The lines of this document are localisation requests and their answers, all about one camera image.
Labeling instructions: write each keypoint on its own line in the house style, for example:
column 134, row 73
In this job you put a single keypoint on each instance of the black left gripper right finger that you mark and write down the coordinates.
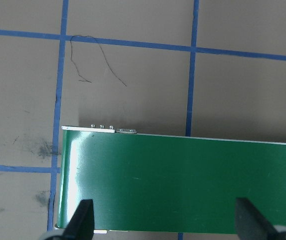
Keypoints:
column 250, row 224

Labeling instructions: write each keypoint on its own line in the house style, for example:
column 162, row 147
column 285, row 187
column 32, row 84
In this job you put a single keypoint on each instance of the green conveyor belt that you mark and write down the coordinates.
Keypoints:
column 161, row 183

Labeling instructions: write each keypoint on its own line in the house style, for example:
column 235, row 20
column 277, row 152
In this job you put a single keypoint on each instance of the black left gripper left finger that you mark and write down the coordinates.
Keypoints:
column 81, row 225

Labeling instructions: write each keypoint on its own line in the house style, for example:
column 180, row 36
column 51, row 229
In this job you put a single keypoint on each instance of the thin dark thread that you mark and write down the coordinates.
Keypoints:
column 90, row 61

